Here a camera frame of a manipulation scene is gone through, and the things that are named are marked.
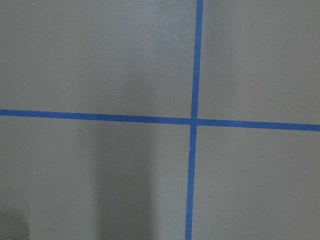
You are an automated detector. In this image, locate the brown paper table cover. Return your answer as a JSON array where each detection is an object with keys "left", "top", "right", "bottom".
[{"left": 0, "top": 0, "right": 320, "bottom": 240}]

